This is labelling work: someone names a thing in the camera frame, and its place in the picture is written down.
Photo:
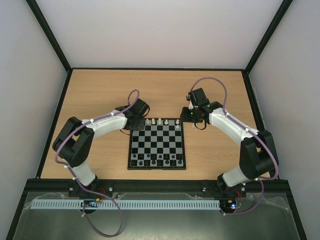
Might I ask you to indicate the black chess pieces row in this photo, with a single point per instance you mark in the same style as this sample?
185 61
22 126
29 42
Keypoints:
156 160

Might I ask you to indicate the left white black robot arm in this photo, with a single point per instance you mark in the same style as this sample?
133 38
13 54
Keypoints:
73 143

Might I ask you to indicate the black and silver chessboard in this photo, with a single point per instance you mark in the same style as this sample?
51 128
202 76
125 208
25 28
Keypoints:
158 139

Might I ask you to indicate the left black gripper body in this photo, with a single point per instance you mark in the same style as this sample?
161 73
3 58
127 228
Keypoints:
139 126

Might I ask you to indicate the grey slotted cable duct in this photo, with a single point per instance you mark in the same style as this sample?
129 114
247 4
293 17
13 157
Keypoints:
76 204

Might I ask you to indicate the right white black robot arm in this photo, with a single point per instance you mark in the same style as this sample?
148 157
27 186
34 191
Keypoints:
258 156

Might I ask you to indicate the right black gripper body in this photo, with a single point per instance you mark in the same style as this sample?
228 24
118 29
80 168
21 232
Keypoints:
188 117

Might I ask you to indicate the black aluminium frame rail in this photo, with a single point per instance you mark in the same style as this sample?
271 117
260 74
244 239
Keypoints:
202 188

